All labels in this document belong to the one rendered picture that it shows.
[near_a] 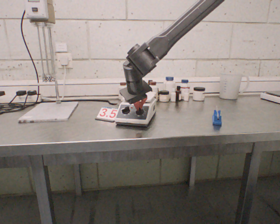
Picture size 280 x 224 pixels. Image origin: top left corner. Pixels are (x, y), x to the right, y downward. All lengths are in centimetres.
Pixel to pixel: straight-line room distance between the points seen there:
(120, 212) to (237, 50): 126
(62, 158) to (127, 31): 84
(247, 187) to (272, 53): 99
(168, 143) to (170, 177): 94
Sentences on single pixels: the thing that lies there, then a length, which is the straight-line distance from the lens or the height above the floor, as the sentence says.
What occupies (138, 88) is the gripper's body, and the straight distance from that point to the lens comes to 69.
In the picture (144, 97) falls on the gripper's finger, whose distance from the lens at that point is 72.
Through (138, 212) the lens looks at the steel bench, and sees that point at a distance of 139.
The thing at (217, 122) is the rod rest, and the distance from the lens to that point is 85.
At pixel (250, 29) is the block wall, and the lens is 157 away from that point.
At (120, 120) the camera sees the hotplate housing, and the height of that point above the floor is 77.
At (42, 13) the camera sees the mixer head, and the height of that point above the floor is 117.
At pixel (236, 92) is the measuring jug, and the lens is 134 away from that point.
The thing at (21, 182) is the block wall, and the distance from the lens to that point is 168.
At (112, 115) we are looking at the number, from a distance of 86.
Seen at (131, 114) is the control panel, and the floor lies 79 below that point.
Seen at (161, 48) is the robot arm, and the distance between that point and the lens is 59.
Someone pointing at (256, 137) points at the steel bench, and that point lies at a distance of 84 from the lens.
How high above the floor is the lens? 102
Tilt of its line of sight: 16 degrees down
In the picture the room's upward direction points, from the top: straight up
